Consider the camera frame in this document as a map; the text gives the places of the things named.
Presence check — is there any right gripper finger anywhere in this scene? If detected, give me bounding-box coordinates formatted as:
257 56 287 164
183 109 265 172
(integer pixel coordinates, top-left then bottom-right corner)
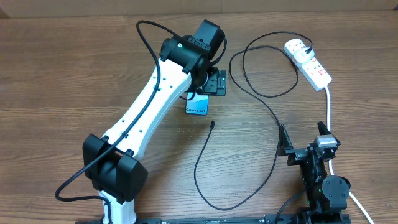
317 121 331 136
279 124 294 156

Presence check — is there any blue Samsung Galaxy smartphone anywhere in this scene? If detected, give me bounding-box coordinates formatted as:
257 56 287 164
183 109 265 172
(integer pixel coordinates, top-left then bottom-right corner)
185 93 209 116

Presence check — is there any black USB charging cable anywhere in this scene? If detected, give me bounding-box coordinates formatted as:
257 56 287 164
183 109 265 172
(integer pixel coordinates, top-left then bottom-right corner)
193 30 313 212

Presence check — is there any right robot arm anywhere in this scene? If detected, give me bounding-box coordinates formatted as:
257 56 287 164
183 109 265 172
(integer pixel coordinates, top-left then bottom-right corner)
275 121 351 223

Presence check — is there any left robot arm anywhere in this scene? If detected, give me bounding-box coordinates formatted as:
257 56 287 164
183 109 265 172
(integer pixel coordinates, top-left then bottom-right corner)
82 20 227 223

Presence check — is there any white USB charger plug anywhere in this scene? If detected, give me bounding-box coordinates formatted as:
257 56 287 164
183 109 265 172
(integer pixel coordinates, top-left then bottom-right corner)
293 47 315 65

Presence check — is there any white power strip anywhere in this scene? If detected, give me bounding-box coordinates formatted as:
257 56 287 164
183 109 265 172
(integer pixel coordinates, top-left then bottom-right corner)
284 39 332 91

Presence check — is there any white power strip cord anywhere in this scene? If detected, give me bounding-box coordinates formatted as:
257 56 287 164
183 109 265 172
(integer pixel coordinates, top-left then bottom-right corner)
324 86 375 224

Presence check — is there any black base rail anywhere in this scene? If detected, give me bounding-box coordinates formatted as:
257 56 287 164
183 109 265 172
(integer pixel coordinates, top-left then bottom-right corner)
74 213 352 224

